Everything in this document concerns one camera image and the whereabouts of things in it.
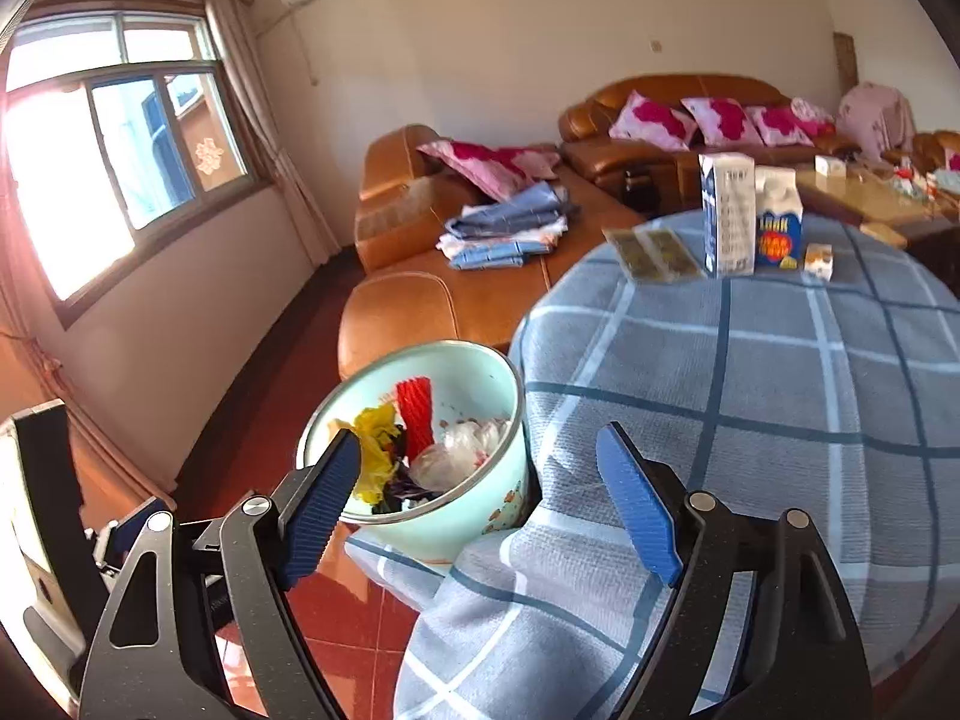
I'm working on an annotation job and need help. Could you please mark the yellow plastic bag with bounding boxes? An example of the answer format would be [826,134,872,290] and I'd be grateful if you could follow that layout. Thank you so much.
[331,403,400,505]

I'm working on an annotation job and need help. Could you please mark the red foam net sleeve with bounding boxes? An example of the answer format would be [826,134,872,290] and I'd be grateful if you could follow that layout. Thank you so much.
[395,377,434,465]

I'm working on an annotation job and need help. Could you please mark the white printed plastic bag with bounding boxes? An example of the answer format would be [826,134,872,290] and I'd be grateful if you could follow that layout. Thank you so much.
[409,418,508,493]

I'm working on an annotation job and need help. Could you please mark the light blue trash bin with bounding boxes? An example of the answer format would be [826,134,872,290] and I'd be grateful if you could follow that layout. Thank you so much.
[296,340,529,574]

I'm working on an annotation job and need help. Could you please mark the small yellow white box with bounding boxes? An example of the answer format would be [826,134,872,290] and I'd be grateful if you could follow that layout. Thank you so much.
[804,244,835,281]

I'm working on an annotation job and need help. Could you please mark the clear packet of tea bags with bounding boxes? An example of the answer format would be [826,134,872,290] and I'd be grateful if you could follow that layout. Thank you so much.
[604,227,706,284]

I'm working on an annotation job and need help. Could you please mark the blue Look milk carton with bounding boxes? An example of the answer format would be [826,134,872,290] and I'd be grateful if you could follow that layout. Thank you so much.
[755,166,804,270]

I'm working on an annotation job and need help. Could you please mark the wooden coffee table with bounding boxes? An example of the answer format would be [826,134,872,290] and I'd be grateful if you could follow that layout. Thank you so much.
[794,159,960,272]

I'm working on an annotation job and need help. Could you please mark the tall white carton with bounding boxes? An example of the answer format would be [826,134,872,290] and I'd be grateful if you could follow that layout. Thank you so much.
[698,153,757,277]

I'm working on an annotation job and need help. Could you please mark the white box on coffee table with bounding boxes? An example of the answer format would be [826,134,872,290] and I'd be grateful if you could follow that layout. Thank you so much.
[814,154,848,179]

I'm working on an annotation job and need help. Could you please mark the brown leather chaise sofa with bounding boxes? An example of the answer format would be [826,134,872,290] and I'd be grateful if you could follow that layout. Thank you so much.
[337,124,641,379]

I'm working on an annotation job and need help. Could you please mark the folded blue bedsheets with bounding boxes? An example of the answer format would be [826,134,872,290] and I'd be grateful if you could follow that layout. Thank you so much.
[436,182,581,271]

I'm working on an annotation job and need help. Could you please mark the brown leather armchair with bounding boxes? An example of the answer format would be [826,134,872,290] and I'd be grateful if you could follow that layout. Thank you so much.
[882,130,960,177]

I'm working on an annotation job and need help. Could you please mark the pink floral pillow right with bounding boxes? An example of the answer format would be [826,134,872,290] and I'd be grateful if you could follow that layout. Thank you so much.
[745,98,836,148]

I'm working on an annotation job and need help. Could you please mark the pink floral pillow middle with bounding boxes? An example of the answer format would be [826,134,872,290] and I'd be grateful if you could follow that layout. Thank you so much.
[682,98,763,148]

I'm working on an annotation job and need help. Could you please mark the pink cloth covered object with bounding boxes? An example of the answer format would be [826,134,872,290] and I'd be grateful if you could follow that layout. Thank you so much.
[836,83,916,161]

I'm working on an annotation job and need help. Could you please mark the pink floral pillow left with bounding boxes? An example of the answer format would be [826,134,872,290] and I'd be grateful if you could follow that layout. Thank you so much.
[608,91,698,153]

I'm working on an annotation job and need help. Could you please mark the pink floral pillow on chaise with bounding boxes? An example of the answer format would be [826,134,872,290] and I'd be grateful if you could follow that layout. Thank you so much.
[418,140,562,202]

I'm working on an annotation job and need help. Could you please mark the beige curtain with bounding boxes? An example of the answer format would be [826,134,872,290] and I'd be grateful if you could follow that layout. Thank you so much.
[205,0,340,266]

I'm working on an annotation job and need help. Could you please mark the window with frame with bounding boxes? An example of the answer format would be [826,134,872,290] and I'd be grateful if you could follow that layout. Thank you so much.
[3,8,265,327]

